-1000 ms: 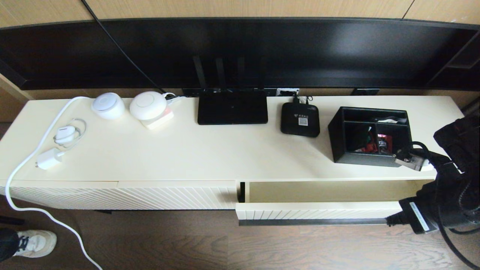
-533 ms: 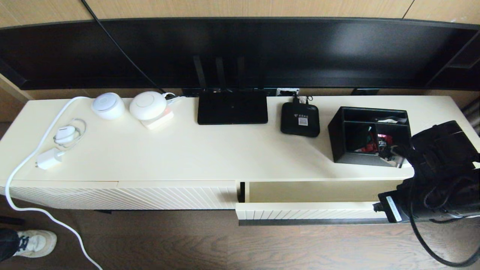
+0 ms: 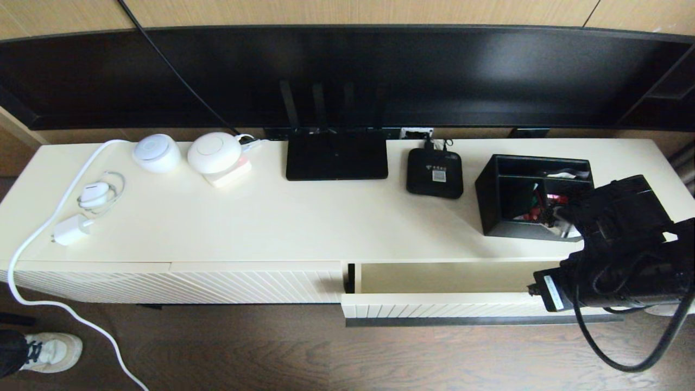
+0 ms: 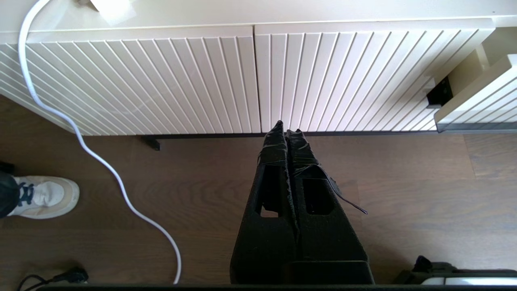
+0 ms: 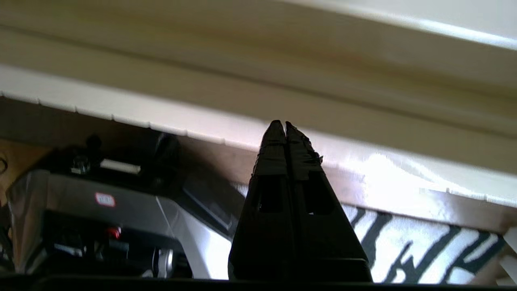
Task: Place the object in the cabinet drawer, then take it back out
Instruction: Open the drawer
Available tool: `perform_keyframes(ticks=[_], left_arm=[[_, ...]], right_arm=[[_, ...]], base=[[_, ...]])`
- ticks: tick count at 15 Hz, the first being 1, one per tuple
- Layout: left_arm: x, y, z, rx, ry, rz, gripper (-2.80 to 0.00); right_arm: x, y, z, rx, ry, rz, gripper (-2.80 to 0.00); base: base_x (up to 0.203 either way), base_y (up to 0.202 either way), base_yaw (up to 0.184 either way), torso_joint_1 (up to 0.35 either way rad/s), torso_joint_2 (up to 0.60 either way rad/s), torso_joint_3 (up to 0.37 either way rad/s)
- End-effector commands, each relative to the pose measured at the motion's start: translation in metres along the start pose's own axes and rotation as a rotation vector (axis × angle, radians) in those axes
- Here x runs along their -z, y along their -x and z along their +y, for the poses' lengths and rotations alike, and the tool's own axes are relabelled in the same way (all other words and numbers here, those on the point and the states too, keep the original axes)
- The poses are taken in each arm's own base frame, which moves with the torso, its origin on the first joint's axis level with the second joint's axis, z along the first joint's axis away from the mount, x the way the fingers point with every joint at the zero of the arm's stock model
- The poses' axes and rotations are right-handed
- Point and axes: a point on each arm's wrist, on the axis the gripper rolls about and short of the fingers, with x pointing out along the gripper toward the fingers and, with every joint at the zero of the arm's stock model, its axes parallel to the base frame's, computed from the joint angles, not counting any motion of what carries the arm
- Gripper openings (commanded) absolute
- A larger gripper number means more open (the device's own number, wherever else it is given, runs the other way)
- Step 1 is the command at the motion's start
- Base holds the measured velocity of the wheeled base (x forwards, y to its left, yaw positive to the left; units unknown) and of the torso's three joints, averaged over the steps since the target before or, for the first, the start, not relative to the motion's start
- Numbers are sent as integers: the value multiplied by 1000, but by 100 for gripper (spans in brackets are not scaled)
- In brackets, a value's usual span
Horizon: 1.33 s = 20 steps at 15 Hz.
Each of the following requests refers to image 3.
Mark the red Nescafe sachet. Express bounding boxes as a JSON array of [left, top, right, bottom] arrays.
[[545, 194, 568, 218]]

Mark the white black flat packet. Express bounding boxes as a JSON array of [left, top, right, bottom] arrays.
[[540, 169, 590, 180]]

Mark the cream ribbed cabinet panel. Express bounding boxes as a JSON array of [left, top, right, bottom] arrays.
[[170, 261, 346, 305]]

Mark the cream drawer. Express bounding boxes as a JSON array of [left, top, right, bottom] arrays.
[[341, 262, 625, 327]]

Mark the white ribbed cabinet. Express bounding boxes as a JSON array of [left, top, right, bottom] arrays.
[[0, 138, 695, 311]]

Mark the red sachet white label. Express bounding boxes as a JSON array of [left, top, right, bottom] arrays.
[[516, 190, 547, 222]]

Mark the thick white power cable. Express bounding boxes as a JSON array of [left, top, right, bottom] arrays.
[[8, 140, 150, 391]]

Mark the small white dome speaker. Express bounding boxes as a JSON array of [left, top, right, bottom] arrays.
[[132, 134, 182, 174]]

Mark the green white sachet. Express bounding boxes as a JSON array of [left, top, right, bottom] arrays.
[[505, 181, 539, 218]]

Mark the small white oval charger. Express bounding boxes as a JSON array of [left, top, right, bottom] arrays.
[[80, 182, 112, 209]]

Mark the black wall cable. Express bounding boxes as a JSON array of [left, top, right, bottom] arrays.
[[117, 0, 242, 137]]

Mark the white charger adapter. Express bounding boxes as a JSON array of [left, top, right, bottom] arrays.
[[52, 214, 94, 247]]

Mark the dark trouser leg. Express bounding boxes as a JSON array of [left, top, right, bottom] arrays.
[[0, 330, 28, 379]]

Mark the grey fuzzy slipper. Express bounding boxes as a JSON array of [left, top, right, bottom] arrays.
[[641, 304, 693, 317]]

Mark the black organizer box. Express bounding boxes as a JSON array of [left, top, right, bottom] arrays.
[[475, 154, 595, 243]]

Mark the large white round hub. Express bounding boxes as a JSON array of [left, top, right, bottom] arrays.
[[187, 132, 243, 175]]

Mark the black router with antennas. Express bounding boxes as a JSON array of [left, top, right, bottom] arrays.
[[280, 81, 389, 182]]

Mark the white sneaker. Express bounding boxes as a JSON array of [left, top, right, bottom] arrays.
[[17, 333, 83, 375]]

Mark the white plug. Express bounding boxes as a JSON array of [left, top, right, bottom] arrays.
[[238, 134, 270, 153]]

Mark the white cube power strip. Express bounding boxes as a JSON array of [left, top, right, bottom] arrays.
[[206, 155, 254, 189]]

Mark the black set-top box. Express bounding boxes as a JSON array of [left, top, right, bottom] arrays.
[[406, 148, 464, 199]]

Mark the black flat television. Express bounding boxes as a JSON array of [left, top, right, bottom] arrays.
[[0, 25, 695, 133]]

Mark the grey curtain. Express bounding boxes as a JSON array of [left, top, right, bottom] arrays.
[[671, 142, 695, 185]]

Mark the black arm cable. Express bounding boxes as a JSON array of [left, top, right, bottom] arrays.
[[574, 282, 695, 373]]

